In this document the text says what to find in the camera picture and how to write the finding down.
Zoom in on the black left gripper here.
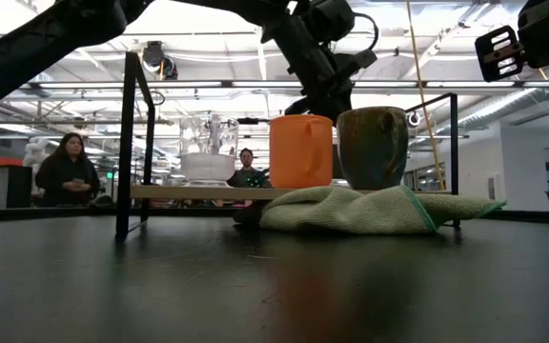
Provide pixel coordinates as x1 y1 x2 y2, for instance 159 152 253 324
260 0 381 127

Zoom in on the orange plastic mug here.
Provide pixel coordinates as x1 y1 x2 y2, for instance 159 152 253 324
268 113 335 190

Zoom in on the teal brown glazed ceramic mug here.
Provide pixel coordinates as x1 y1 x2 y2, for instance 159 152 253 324
335 105 410 192

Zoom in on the person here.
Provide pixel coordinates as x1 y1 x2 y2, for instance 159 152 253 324
34 131 102 208
226 147 273 190

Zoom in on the green microfiber cloth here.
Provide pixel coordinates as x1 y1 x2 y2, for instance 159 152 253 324
259 184 508 236

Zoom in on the black box with red top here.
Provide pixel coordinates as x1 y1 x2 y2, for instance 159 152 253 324
0 156 33 210

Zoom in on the yellow cable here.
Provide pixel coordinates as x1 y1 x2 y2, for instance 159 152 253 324
404 0 448 192

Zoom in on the ceiling mounted black camera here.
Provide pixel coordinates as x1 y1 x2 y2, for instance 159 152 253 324
140 40 180 82

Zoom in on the wooden shelf with black frame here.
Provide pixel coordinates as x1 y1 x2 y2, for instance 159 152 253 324
115 51 461 238

